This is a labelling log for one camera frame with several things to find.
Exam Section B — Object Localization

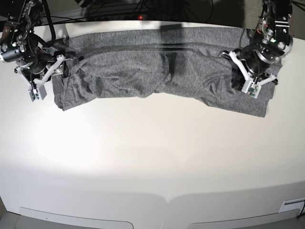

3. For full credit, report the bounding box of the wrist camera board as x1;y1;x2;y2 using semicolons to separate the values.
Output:
28;85;47;102
241;81;262;99

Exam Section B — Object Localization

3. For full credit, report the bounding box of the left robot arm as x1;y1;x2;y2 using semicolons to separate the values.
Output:
222;0;293;94

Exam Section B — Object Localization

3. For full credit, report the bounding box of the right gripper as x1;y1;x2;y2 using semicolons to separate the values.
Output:
14;50;69;89

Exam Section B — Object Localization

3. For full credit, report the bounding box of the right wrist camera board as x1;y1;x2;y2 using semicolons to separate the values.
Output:
28;85;47;102

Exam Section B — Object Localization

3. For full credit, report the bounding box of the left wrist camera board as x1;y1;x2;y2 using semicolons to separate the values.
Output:
241;81;262;99

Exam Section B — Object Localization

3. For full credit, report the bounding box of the grey long-sleeve T-shirt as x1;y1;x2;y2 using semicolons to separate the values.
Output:
52;27;275;117

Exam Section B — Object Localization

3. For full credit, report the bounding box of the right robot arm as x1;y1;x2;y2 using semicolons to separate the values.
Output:
0;0;69;89

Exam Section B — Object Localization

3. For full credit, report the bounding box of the black power strip red light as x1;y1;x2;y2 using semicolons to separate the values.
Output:
88;13;149;21

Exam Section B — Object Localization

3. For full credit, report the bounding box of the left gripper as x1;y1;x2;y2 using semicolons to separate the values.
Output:
221;47;279;91

